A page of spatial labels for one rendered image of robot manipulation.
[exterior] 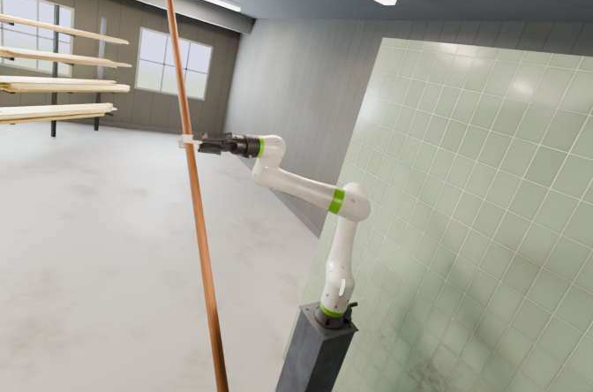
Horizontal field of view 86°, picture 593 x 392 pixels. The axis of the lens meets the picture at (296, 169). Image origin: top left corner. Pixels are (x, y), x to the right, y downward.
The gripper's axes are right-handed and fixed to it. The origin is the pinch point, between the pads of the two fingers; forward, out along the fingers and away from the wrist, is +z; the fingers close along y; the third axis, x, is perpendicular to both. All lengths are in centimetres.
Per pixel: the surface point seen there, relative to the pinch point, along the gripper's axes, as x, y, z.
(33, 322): -24, 237, 52
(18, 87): 322, 398, 91
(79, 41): 527, 486, 15
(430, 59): 37, -41, -120
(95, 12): 567, 437, -10
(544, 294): -83, -37, -119
